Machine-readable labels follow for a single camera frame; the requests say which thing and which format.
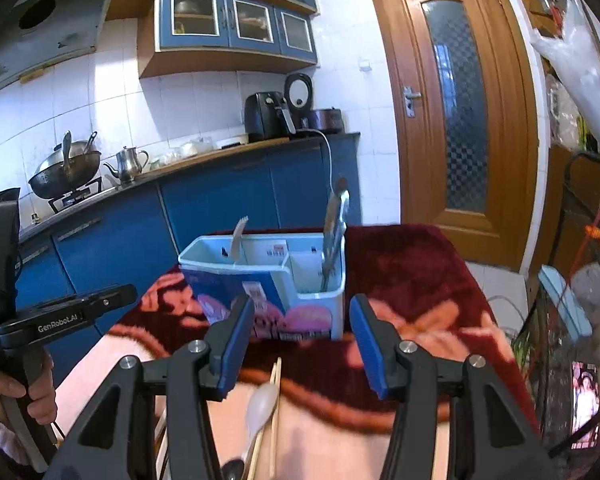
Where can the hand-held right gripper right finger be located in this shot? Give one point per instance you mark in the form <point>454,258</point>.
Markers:
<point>367,350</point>

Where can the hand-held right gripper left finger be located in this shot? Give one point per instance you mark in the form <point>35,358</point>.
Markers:
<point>235,355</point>

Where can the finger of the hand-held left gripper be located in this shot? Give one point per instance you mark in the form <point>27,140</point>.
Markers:
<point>110,297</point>

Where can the white plastic spoon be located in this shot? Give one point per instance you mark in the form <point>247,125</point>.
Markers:
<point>262,405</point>

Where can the wooden chopstick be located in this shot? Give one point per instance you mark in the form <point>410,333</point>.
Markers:
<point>258,447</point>
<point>276,410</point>

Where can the light blue utensil holder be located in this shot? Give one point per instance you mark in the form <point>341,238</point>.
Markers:
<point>315,305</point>

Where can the small metal spoon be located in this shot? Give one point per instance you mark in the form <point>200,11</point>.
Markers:
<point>232,470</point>

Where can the white knives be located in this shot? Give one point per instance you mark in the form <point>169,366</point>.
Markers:
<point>237,240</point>

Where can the person's left hand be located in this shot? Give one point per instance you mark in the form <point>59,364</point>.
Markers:
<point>42,400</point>

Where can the red floral blanket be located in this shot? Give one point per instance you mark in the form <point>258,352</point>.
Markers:
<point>405,270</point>

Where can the gas stove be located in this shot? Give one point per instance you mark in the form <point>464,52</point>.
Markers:
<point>80,197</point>

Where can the steel kettle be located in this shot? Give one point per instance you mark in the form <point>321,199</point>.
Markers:
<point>126,165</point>

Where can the metal wok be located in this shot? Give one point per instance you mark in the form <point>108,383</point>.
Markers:
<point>65,170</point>

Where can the blue base cabinets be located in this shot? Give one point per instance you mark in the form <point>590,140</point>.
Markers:
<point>220,200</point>

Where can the metal ladle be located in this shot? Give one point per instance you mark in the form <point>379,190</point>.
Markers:
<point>67,150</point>

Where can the metal spatula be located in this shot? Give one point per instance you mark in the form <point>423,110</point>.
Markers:
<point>90,142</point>

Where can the wooden door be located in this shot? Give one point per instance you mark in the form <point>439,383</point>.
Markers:
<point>415,185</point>

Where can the glass lidded bowl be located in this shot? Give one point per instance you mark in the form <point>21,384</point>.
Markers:
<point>196,147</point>

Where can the white food container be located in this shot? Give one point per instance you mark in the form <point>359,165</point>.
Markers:
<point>232,142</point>

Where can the light blue box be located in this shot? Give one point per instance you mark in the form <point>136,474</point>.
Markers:
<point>565,300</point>

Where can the printed photo card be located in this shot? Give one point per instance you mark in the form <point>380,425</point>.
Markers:
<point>585,400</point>

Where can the wooden shelf niche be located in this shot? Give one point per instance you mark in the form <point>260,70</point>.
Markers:
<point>545,210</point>

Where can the dark slow cooker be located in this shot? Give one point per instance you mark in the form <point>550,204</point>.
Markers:
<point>325,119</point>

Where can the black air fryer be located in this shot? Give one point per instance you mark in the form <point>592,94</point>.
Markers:
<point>262,115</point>

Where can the orange clip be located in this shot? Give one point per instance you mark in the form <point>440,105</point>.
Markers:
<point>597,235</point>

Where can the black rice cooker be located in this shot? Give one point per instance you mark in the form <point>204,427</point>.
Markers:
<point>298,91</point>

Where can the grey range hood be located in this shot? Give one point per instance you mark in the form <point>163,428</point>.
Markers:
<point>60,25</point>

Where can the white plastic bag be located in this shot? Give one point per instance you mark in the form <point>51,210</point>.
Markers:
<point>580,70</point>

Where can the blue glass-front wall cabinet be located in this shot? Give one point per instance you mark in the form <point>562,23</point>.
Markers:
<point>220,45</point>

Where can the wall light switch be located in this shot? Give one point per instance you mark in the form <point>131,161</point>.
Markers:
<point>366,65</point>

